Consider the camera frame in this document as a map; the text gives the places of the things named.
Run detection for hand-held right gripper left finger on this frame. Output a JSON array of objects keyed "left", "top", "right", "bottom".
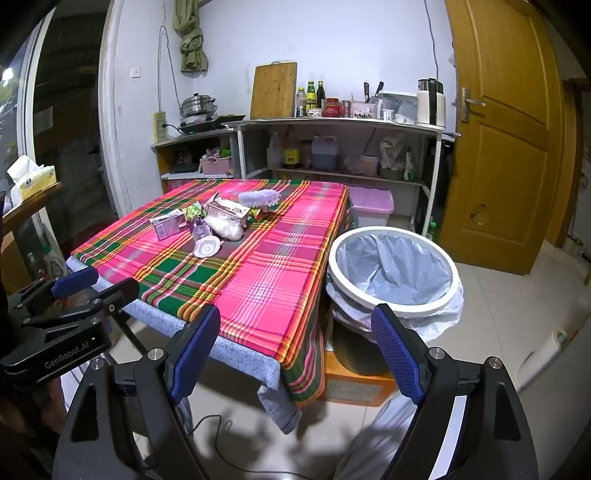
[{"left": 54, "top": 304, "right": 222, "bottom": 480}]

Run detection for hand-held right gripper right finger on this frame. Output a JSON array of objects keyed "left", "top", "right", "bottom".
[{"left": 370, "top": 302, "right": 540, "bottom": 480}]

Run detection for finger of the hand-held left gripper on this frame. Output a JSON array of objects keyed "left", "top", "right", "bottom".
[
  {"left": 8, "top": 266, "right": 100, "bottom": 319},
  {"left": 21, "top": 278, "right": 141, "bottom": 330}
]

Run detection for translucent bin liner bag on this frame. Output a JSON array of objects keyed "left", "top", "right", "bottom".
[{"left": 327, "top": 234, "right": 465, "bottom": 342}]

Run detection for trash bin with white rim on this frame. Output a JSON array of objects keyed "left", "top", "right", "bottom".
[{"left": 325, "top": 226, "right": 465, "bottom": 374}]

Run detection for black table leg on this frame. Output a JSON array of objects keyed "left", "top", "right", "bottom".
[{"left": 113, "top": 310, "right": 151, "bottom": 360}]

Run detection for grey-blue under cloth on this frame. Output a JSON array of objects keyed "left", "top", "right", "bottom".
[{"left": 67, "top": 256, "right": 296, "bottom": 435}]

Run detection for cardboard box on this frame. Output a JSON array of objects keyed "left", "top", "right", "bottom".
[{"left": 323, "top": 344, "right": 399, "bottom": 408}]

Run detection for purple carton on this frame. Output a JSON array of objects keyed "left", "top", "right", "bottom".
[{"left": 149, "top": 210, "right": 190, "bottom": 241}]

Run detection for wooden side table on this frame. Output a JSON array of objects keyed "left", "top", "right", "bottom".
[{"left": 0, "top": 182, "right": 63, "bottom": 234}]

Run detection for white plastic lid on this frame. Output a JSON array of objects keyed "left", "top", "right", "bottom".
[{"left": 193, "top": 235, "right": 223, "bottom": 258}]

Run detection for pink plaid tablecloth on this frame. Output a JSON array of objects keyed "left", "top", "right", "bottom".
[{"left": 71, "top": 179, "right": 354, "bottom": 409}]

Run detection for tissue box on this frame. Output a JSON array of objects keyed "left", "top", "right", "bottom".
[{"left": 7, "top": 155, "right": 58, "bottom": 202}]

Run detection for white plastic bag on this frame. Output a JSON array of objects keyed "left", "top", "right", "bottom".
[{"left": 204, "top": 215, "right": 245, "bottom": 242}]

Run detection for sliding glass door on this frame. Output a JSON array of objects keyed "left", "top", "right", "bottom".
[{"left": 0, "top": 0, "right": 118, "bottom": 278}]

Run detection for white plastic appliance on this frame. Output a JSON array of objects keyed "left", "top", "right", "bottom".
[{"left": 517, "top": 327, "right": 570, "bottom": 389}]

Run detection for pink lidded storage box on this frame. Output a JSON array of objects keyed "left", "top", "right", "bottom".
[{"left": 346, "top": 186, "right": 396, "bottom": 229}]

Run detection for pink basket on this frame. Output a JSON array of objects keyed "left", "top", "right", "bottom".
[{"left": 200, "top": 154, "right": 233, "bottom": 175}]

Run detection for small white shelf unit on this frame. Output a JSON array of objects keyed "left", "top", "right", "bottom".
[{"left": 150, "top": 128, "right": 241, "bottom": 195}]

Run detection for black induction cooker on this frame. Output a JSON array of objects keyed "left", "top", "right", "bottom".
[{"left": 177, "top": 113, "right": 247, "bottom": 135}]

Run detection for steel steamer pot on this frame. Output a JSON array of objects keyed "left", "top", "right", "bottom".
[{"left": 179, "top": 92, "right": 218, "bottom": 119}]

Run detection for bunched plastic bags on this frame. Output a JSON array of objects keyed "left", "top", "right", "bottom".
[{"left": 379, "top": 131, "right": 408, "bottom": 170}]

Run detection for white plastic bottle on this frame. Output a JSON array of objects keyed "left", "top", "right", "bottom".
[{"left": 267, "top": 131, "right": 283, "bottom": 169}]

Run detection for large jug of dark liquid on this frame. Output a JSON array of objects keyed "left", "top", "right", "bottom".
[{"left": 311, "top": 134, "right": 340, "bottom": 170}]

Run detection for yellow label vinegar bottle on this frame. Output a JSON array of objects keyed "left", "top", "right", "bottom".
[{"left": 283, "top": 130, "right": 300, "bottom": 169}]

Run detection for yellow wooden door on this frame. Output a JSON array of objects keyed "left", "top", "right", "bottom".
[{"left": 438, "top": 0, "right": 558, "bottom": 276}]

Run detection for large white shelf unit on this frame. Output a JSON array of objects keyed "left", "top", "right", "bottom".
[{"left": 228, "top": 116, "right": 461, "bottom": 237}]

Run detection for pink knife holder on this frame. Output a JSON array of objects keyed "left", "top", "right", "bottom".
[{"left": 349, "top": 100, "right": 380, "bottom": 119}]

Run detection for clear plastic container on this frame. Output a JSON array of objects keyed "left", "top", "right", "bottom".
[{"left": 379, "top": 91, "right": 419, "bottom": 124}]

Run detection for white electric kettle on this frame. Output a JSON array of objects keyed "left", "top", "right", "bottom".
[{"left": 417, "top": 78, "right": 448, "bottom": 128}]

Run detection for bamboo cutting board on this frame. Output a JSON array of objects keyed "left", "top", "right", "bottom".
[{"left": 250, "top": 61, "right": 298, "bottom": 120}]

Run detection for hanging green cloth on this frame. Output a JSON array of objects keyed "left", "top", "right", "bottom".
[{"left": 173, "top": 0, "right": 209, "bottom": 73}]

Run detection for black floor cable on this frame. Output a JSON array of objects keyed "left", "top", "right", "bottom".
[{"left": 185, "top": 413, "right": 333, "bottom": 475}]

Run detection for grey wall cable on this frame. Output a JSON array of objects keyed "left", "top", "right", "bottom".
[{"left": 157, "top": 25, "right": 183, "bottom": 112}]

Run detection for metal door handle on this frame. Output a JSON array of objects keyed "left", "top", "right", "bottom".
[{"left": 455, "top": 88, "right": 486, "bottom": 123}]

